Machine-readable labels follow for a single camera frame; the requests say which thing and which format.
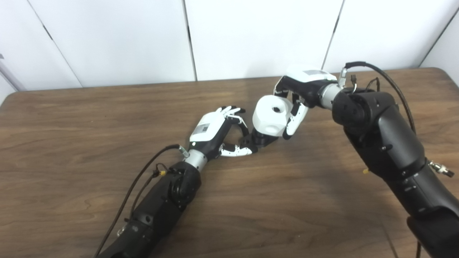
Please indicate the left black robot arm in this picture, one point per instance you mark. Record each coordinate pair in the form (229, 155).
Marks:
(157, 211)

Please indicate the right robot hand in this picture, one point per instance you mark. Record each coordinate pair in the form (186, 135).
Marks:
(308, 86)

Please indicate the black flanged holder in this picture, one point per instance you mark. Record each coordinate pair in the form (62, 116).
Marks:
(261, 139)

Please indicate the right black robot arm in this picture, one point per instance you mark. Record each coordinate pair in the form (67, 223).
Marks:
(394, 154)

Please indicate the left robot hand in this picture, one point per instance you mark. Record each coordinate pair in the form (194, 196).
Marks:
(211, 132)

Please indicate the round white piece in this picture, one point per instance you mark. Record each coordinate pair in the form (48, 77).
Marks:
(270, 116)

